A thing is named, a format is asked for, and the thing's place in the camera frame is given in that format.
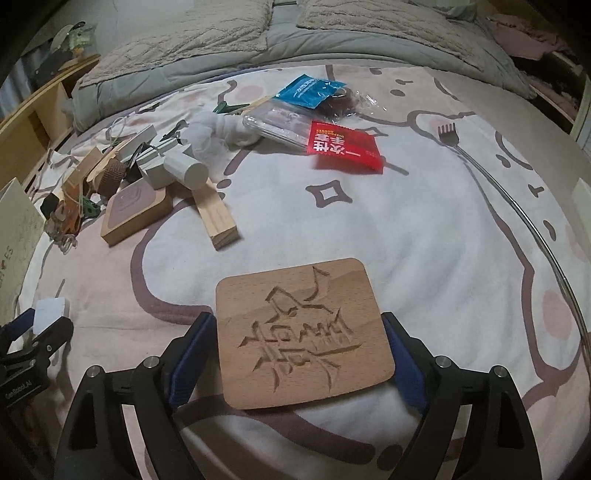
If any grey quilt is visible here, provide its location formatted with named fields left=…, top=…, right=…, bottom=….
left=71, top=0, right=539, bottom=132

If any wooden bed frame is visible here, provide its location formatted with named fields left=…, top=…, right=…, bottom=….
left=531, top=48, right=585, bottom=134

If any brown tape roll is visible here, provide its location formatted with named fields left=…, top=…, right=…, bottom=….
left=99, top=159, right=129, bottom=195

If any printed blanket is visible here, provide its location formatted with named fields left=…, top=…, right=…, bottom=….
left=21, top=62, right=591, bottom=480

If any white rectangular adapter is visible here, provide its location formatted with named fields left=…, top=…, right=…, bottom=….
left=115, top=124, right=158, bottom=151

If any carved wooden plaque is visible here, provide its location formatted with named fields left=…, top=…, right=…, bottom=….
left=215, top=257, right=395, bottom=411

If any metal back scratcher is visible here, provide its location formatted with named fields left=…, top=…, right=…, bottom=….
left=436, top=122, right=591, bottom=344

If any long wooden block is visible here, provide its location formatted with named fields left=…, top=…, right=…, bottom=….
left=191, top=178, right=241, bottom=251

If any brown round item in wrapper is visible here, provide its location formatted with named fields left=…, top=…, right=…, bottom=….
left=318, top=87, right=370, bottom=117

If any clear plastic bag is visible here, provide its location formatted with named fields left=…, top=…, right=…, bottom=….
left=242, top=99, right=324, bottom=151

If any beige quilted blanket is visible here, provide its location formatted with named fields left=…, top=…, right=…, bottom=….
left=99, top=0, right=274, bottom=70
left=295, top=0, right=492, bottom=63

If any white storage box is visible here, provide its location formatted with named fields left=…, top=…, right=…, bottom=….
left=0, top=178, right=45, bottom=324

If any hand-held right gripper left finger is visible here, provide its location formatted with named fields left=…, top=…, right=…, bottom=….
left=54, top=312, right=219, bottom=480

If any white cylinder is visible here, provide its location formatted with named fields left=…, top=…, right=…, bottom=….
left=164, top=148, right=209, bottom=190

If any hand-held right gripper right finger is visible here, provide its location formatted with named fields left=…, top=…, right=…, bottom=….
left=381, top=312, right=544, bottom=480

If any wooden shelf unit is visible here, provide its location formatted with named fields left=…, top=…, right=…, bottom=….
left=0, top=54, right=101, bottom=155

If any clear plastic frame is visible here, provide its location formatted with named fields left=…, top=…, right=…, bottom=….
left=46, top=222, right=79, bottom=252

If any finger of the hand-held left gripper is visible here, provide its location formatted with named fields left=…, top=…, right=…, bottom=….
left=0, top=309, right=38, bottom=358
left=18, top=318, right=75, bottom=370

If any bright red packet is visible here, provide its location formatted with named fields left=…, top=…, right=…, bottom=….
left=305, top=120, right=385, bottom=175

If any square wooden block pink face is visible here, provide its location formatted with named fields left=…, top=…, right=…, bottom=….
left=100, top=179, right=172, bottom=246

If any small white box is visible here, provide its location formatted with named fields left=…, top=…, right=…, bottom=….
left=34, top=298, right=69, bottom=332

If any grey white plastic block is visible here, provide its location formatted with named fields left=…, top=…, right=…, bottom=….
left=136, top=144, right=185, bottom=190

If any white mesh cloth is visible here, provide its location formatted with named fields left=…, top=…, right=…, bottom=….
left=185, top=111, right=259, bottom=158

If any pink cloth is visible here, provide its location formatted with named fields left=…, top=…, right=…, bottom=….
left=487, top=14, right=575, bottom=61

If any blue packet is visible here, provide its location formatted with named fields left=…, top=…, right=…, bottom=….
left=272, top=73, right=348, bottom=110

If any light wooden piece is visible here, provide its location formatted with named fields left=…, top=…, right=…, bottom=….
left=62, top=147, right=116, bottom=199

